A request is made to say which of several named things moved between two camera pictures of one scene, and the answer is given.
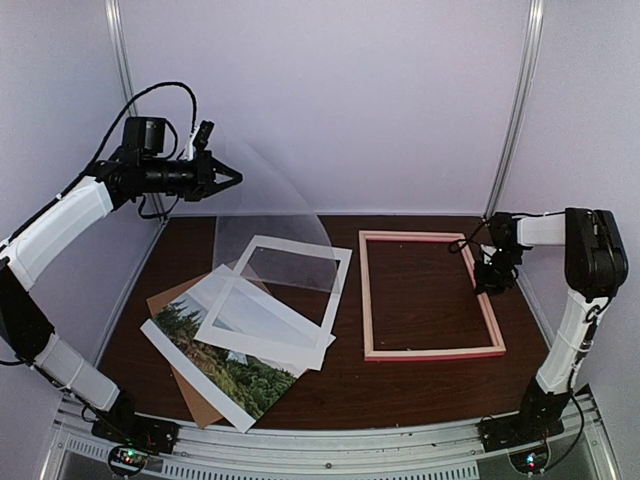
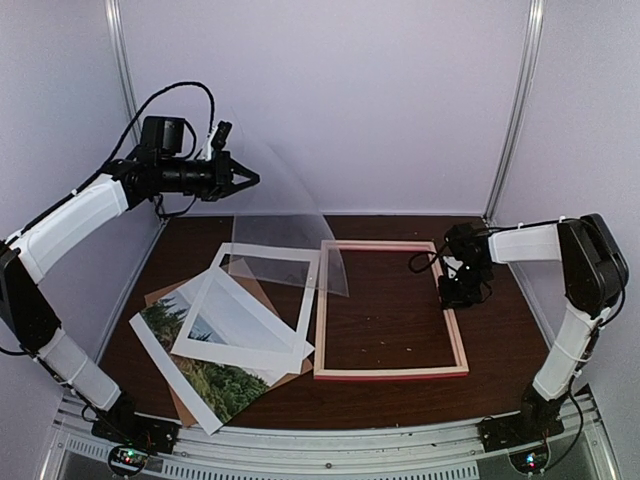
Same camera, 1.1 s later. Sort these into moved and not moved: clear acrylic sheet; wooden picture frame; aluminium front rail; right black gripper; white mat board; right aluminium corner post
Moved: clear acrylic sheet; wooden picture frame; white mat board; right black gripper
Not moved: aluminium front rail; right aluminium corner post
